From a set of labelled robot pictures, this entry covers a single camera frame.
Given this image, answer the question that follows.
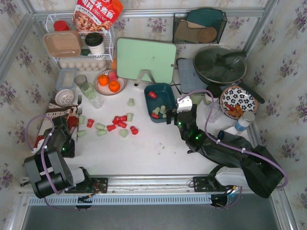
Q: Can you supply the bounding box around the green capsule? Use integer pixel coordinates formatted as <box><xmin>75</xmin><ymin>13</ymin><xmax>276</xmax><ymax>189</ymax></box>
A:
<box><xmin>128</xmin><ymin>98</ymin><xmax>135</xmax><ymax>106</ymax></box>
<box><xmin>153</xmin><ymin>107</ymin><xmax>160</xmax><ymax>115</ymax></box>
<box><xmin>120</xmin><ymin>129</ymin><xmax>128</xmax><ymax>138</ymax></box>
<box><xmin>160</xmin><ymin>105</ymin><xmax>166</xmax><ymax>114</ymax></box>

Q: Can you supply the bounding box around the red capsule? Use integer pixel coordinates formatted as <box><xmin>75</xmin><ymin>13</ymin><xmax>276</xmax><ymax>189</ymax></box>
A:
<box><xmin>130</xmin><ymin>126</ymin><xmax>139</xmax><ymax>135</ymax></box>
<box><xmin>151</xmin><ymin>113</ymin><xmax>159</xmax><ymax>119</ymax></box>
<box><xmin>148</xmin><ymin>91</ymin><xmax>157</xmax><ymax>99</ymax></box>

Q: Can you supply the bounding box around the teal storage basket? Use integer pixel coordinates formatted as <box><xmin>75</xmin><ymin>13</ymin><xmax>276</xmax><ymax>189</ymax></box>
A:
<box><xmin>144</xmin><ymin>83</ymin><xmax>177</xmax><ymax>123</ymax></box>

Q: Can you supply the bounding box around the clear plastic cup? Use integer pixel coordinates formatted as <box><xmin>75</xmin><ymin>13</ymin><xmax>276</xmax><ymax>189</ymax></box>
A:
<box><xmin>208</xmin><ymin>103</ymin><xmax>223</xmax><ymax>123</ymax></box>

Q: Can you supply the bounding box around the grey microfibre glove cloth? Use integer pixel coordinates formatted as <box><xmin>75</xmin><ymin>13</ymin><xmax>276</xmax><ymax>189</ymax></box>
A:
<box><xmin>191</xmin><ymin>132</ymin><xmax>252</xmax><ymax>168</ymax></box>

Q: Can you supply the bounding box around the green capsule top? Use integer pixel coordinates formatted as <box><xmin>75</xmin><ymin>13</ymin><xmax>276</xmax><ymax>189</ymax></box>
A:
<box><xmin>128</xmin><ymin>98</ymin><xmax>135</xmax><ymax>106</ymax></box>

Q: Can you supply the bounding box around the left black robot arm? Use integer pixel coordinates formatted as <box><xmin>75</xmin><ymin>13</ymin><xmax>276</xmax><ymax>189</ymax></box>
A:
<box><xmin>24</xmin><ymin>116</ymin><xmax>92</xmax><ymax>199</ymax></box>

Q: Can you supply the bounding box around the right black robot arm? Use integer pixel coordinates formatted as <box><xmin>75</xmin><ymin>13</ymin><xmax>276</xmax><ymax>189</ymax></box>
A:
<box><xmin>166</xmin><ymin>104</ymin><xmax>288</xmax><ymax>198</ymax></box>

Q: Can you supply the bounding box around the white strainer basket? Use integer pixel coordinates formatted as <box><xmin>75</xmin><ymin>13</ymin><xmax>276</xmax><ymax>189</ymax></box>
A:
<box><xmin>55</xmin><ymin>89</ymin><xmax>74</xmax><ymax>107</ymax></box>

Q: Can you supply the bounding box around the clear storage box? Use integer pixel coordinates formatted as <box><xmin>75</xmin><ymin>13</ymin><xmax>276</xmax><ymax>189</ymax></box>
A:
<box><xmin>56</xmin><ymin>68</ymin><xmax>77</xmax><ymax>91</ymax></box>

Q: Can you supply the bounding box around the green glass cup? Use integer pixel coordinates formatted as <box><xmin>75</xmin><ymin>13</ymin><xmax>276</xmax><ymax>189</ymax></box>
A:
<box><xmin>189</xmin><ymin>93</ymin><xmax>204</xmax><ymax>106</ymax></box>

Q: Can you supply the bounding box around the striped kitchen towel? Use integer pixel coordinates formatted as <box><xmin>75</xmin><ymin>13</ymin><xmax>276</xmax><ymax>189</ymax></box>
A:
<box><xmin>32</xmin><ymin>102</ymin><xmax>79</xmax><ymax>154</ymax></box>

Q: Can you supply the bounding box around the blue grey trivet mat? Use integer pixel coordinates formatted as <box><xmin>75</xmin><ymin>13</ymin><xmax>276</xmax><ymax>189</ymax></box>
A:
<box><xmin>177</xmin><ymin>58</ymin><xmax>208</xmax><ymax>93</ymax></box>

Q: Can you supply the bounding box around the jar with black lid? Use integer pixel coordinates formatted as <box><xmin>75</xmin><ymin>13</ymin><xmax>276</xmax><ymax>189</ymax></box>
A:
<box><xmin>204</xmin><ymin>84</ymin><xmax>222</xmax><ymax>106</ymax></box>

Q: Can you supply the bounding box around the flower patterned plate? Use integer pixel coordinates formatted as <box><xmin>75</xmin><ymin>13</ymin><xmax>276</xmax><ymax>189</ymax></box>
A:
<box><xmin>220</xmin><ymin>86</ymin><xmax>258</xmax><ymax>120</ymax></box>

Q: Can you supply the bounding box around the grey green tumbler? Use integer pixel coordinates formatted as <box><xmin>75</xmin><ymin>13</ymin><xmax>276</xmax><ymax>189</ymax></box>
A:
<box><xmin>74</xmin><ymin>75</ymin><xmax>103</xmax><ymax>109</ymax></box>

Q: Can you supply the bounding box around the black frying pan with lid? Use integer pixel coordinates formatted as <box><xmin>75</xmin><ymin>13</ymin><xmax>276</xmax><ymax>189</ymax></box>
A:
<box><xmin>193</xmin><ymin>45</ymin><xmax>265</xmax><ymax>104</ymax></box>

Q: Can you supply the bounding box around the white bottle blue label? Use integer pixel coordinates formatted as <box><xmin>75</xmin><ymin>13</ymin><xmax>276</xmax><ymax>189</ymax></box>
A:
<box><xmin>234</xmin><ymin>111</ymin><xmax>255</xmax><ymax>132</ymax></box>

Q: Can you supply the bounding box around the fruit plate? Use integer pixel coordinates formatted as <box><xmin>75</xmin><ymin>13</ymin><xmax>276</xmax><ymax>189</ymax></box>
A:
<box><xmin>94</xmin><ymin>70</ymin><xmax>127</xmax><ymax>96</ymax></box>

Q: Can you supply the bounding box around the egg tray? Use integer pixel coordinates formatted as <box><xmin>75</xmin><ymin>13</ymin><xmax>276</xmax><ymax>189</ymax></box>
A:
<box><xmin>59</xmin><ymin>60</ymin><xmax>108</xmax><ymax>71</ymax></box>

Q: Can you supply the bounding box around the light green cutting board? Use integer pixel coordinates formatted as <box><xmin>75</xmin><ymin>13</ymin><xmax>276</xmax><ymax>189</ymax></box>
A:
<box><xmin>117</xmin><ymin>38</ymin><xmax>176</xmax><ymax>83</ymax></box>

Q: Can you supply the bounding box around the black mesh holder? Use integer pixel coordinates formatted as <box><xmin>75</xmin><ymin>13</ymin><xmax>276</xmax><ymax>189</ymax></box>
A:
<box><xmin>172</xmin><ymin>8</ymin><xmax>227</xmax><ymax>44</ymax></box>

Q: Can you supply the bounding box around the beige plastic container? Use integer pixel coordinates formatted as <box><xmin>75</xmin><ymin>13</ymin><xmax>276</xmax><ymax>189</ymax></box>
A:
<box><xmin>43</xmin><ymin>30</ymin><xmax>82</xmax><ymax>58</ymax></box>

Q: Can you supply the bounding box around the white cup black lid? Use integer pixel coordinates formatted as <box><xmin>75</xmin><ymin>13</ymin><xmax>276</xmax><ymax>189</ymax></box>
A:
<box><xmin>85</xmin><ymin>32</ymin><xmax>105</xmax><ymax>55</ymax></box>

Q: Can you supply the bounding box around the red lid jar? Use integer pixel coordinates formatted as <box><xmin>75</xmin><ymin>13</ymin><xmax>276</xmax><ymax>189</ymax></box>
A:
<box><xmin>53</xmin><ymin>20</ymin><xmax>70</xmax><ymax>31</ymax></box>

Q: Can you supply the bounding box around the red snack bag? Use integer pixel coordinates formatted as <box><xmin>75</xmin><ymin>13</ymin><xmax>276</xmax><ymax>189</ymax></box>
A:
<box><xmin>72</xmin><ymin>0</ymin><xmax>123</xmax><ymax>32</ymax></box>

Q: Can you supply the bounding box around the white wire rack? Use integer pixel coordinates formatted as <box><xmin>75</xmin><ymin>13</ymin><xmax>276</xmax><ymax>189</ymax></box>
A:
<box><xmin>45</xmin><ymin>13</ymin><xmax>114</xmax><ymax>63</ymax></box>

